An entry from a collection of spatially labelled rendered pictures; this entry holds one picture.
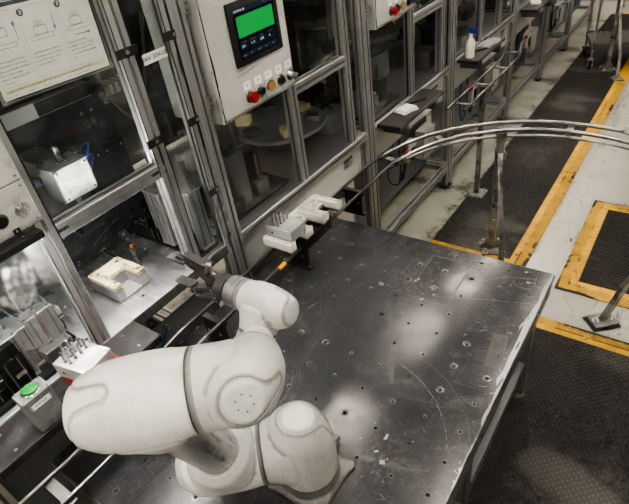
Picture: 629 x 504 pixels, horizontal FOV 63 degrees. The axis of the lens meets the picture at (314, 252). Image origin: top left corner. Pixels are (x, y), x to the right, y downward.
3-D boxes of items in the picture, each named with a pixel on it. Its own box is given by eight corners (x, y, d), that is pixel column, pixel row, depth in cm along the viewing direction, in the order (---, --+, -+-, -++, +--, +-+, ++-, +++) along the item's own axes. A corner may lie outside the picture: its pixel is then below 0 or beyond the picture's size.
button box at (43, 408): (42, 433, 135) (21, 405, 128) (27, 420, 139) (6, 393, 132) (68, 411, 140) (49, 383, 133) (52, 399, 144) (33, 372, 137)
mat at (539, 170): (521, 274, 295) (521, 273, 294) (426, 249, 326) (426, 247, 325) (664, 13, 657) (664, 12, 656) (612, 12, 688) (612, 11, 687)
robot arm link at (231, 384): (277, 317, 85) (197, 332, 85) (275, 349, 67) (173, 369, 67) (292, 391, 87) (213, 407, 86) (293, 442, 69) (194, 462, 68)
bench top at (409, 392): (347, 720, 102) (346, 715, 100) (55, 469, 157) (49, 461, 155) (554, 282, 195) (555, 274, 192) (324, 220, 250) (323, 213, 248)
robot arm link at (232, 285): (254, 272, 136) (237, 266, 139) (231, 293, 131) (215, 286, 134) (260, 298, 142) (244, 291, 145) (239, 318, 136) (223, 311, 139)
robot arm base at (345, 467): (364, 453, 144) (363, 442, 140) (320, 522, 130) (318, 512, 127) (311, 426, 153) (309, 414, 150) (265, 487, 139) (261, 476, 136)
